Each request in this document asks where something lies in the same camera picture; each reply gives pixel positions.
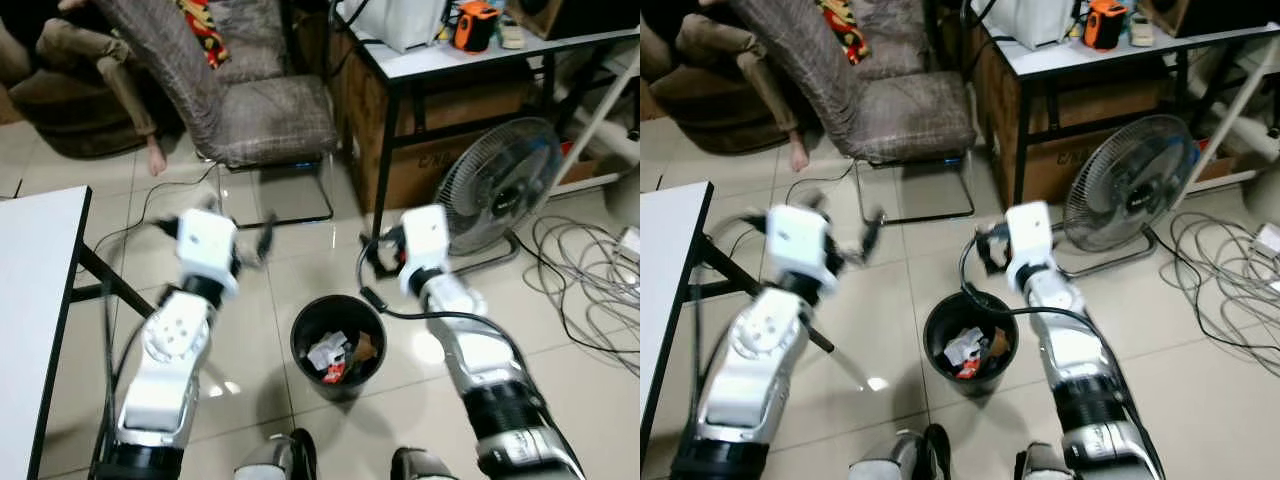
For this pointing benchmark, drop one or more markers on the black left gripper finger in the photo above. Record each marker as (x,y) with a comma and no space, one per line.
(757,225)
(167,228)
(265,240)
(873,237)

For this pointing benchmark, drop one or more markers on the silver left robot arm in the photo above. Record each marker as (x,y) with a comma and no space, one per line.
(745,385)
(165,385)

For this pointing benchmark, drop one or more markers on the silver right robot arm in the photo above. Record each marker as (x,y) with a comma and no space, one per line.
(1085,370)
(490,370)

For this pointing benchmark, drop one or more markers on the black round rubbish bin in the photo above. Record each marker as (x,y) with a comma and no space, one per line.
(338,390)
(970,385)

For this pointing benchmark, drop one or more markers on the brown cardboard box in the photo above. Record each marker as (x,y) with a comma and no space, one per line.
(420,170)
(1050,170)

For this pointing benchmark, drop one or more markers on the brown wrapper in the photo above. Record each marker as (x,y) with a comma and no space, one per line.
(364,348)
(998,344)

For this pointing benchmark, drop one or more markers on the white crumpled paper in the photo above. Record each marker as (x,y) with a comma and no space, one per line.
(962,345)
(328,352)

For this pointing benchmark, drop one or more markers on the red snack wrapper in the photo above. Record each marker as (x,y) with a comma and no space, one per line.
(334,374)
(967,369)

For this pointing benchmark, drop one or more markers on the dark brown beanbag seat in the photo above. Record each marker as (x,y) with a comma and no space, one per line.
(70,115)
(715,110)

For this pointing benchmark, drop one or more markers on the brown plaid fabric chair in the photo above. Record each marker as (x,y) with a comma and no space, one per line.
(270,115)
(905,115)

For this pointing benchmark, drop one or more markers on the white power strip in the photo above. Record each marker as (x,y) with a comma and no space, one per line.
(630,245)
(1268,240)

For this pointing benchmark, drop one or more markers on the grey floor fan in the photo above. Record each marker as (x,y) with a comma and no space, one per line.
(497,185)
(1130,180)

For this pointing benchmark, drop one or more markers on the person's leg brown trousers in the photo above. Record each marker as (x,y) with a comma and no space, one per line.
(765,80)
(125,80)

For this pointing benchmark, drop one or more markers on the white pipe rack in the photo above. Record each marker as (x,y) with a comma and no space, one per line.
(1235,110)
(605,115)

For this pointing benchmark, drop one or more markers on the red yellow patterned cloth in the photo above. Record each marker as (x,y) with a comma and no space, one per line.
(205,30)
(842,28)

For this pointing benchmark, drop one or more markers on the robot left leg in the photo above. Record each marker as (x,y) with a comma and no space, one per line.
(270,460)
(895,458)

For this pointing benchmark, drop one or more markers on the robot leg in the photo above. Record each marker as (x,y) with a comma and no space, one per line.
(895,458)
(1042,465)
(270,460)
(420,465)

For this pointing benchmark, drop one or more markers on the robot right leg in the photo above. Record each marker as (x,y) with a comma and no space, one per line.
(1042,465)
(420,465)

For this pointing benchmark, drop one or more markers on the white bag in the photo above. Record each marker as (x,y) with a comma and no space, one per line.
(1030,20)
(400,22)

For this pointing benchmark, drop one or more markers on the orange black device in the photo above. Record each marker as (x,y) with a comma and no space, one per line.
(1105,25)
(477,27)

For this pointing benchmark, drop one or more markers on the small white charger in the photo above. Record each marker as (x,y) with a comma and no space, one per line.
(512,32)
(1142,30)

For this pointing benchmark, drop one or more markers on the dark wooden box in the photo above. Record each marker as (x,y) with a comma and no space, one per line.
(1210,14)
(570,15)

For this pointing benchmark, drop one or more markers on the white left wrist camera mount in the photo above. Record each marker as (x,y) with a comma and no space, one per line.
(800,240)
(208,245)

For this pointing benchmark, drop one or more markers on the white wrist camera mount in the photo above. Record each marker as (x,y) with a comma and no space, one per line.
(208,245)
(425,240)
(800,240)
(1030,235)

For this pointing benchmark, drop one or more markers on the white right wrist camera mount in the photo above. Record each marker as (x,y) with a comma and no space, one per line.
(1030,235)
(425,240)

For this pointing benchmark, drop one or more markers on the white top black frame desk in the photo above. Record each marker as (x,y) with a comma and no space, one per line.
(1100,60)
(470,62)

